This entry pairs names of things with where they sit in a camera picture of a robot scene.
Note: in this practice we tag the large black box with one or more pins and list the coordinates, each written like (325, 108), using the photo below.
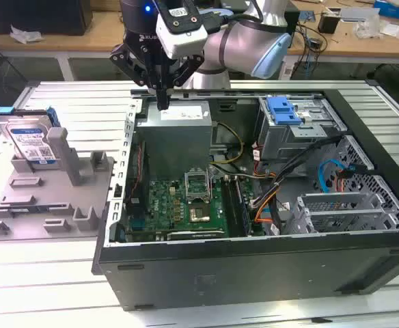
(32, 17)

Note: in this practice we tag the grey power supply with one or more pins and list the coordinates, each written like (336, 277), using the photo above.
(175, 136)

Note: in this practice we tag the black graphics card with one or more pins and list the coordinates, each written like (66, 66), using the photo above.
(192, 235)

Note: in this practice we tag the CPU socket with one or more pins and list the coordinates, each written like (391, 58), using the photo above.
(199, 213)

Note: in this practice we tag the small black cube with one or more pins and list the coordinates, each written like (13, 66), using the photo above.
(329, 21)

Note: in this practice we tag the black RAM slot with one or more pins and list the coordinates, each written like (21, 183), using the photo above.
(235, 205)
(245, 205)
(230, 205)
(240, 205)

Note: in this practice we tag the black PC case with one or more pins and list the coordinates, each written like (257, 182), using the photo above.
(254, 273)

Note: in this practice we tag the hard disk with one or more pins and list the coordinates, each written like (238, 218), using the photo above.
(28, 136)

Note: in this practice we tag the grey parts rack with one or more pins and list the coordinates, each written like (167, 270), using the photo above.
(49, 191)

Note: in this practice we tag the wooden desk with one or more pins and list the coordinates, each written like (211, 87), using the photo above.
(100, 34)

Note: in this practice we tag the black desktop computer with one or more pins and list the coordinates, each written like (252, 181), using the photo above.
(291, 22)

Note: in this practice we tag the blue cardboard box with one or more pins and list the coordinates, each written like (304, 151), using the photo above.
(394, 8)

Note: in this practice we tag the green motherboard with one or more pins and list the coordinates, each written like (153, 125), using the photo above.
(165, 205)

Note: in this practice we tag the small black table clip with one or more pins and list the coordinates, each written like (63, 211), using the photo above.
(320, 320)

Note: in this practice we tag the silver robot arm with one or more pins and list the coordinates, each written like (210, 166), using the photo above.
(240, 41)

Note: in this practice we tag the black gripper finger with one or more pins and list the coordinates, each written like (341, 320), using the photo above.
(187, 71)
(129, 63)

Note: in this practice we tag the blue drive cage latch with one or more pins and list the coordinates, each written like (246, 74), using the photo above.
(283, 112)

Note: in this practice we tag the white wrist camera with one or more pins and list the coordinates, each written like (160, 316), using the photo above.
(182, 37)

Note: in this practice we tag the metal disk bay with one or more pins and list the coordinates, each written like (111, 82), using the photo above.
(336, 200)

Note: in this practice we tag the clear plastic bags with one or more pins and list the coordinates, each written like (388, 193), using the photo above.
(368, 27)

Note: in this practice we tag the crumpled white paper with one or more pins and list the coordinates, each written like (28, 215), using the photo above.
(25, 34)

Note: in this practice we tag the metal drive cage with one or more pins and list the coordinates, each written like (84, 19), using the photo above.
(288, 143)

